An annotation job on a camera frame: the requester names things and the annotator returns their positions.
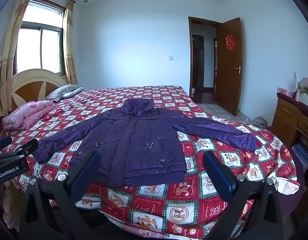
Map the stack of books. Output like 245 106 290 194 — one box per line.
291 142 308 171

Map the person's left hand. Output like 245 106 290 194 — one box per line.
1 180 18 231

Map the purple padded jacket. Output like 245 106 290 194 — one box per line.
33 98 257 188

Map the grey cloth heap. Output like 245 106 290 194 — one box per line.
251 116 268 128

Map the brown wooden door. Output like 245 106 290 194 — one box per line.
214 17 245 117

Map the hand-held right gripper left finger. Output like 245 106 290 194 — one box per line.
19 150 102 240

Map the pink plush toy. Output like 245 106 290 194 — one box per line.
298 76 308 98

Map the short beige lace curtain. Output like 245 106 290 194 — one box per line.
63 0 78 84

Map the brown door frame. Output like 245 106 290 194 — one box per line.
188 16 223 104

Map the pink folded quilt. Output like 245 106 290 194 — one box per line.
2 100 56 131

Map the long beige lace curtain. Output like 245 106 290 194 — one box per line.
0 0 37 118

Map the dark bed frame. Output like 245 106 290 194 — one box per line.
269 127 306 221

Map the window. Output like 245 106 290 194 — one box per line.
13 0 67 78

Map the red checked cartoon bedspread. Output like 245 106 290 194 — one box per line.
0 85 301 240

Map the cream and wood headboard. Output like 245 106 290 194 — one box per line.
0 69 68 138

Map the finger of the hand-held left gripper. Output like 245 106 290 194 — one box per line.
0 138 39 161
0 136 13 153

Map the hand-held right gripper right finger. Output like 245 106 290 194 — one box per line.
203 151 284 240

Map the red paper door decoration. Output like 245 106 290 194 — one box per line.
225 35 236 51

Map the wooden dresser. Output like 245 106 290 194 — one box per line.
271 92 308 153

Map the striped pillow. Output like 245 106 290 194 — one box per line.
45 84 79 103

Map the grey patterned pillow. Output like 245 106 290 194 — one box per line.
62 87 85 99

